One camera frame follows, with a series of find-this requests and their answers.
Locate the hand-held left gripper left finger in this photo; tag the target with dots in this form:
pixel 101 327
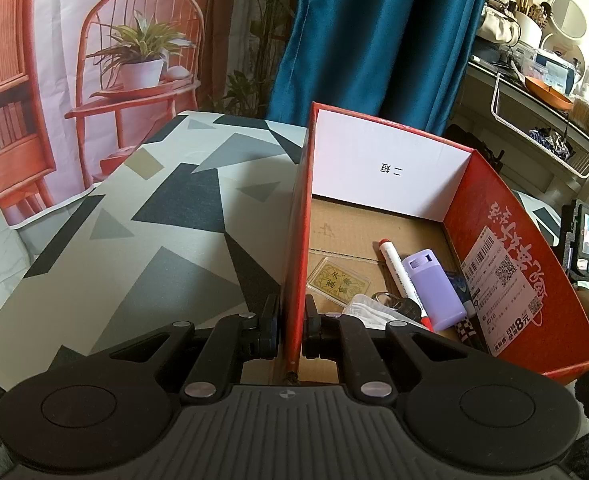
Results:
pixel 272 331

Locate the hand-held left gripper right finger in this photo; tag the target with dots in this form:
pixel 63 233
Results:
pixel 308 326

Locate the red cardboard box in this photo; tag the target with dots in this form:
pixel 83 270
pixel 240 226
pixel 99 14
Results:
pixel 474 195

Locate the gold card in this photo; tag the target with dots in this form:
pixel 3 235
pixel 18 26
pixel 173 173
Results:
pixel 337 278

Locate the white packaged face mask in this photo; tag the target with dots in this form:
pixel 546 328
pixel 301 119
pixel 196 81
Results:
pixel 369 311

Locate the white marker with red cap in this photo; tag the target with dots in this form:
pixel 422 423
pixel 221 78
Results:
pixel 392 260

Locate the blue patterned packets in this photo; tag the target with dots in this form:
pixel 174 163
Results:
pixel 549 142

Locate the blue packet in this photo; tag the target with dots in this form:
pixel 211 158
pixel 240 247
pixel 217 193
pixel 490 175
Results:
pixel 457 282

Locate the purple plastic bottle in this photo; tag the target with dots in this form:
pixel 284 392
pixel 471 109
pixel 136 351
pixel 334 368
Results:
pixel 434 290

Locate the checkered pen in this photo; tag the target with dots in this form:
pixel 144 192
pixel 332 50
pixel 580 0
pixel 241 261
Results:
pixel 469 331

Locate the orange bowl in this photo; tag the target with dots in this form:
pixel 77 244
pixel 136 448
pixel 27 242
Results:
pixel 546 93

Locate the blue and white box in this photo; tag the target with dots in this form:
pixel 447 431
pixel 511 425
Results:
pixel 556 72

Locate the makeup brush holder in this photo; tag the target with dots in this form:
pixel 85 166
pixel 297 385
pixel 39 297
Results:
pixel 528 27

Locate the round white mirror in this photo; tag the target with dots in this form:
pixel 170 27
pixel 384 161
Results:
pixel 569 17

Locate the white cloth bag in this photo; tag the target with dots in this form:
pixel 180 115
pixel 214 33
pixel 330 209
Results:
pixel 496 22

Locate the blue curtain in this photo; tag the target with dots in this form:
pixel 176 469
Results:
pixel 374 35

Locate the printed room backdrop cloth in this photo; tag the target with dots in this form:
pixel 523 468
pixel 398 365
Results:
pixel 49 25

